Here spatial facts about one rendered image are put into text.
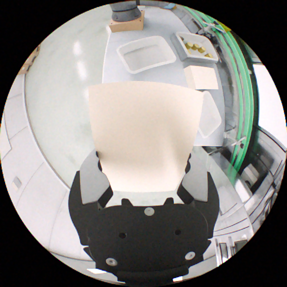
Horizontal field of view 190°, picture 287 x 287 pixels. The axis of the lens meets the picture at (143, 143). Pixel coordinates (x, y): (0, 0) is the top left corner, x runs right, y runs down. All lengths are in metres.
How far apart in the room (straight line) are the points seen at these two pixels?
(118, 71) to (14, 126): 3.14
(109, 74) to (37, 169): 2.94
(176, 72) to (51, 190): 3.39
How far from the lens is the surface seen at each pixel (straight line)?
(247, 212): 0.63
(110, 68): 0.52
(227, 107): 0.71
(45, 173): 3.18
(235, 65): 0.65
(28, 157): 3.09
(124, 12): 0.57
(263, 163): 0.89
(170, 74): 0.50
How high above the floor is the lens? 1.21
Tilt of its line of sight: 61 degrees down
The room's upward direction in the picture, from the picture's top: 177 degrees clockwise
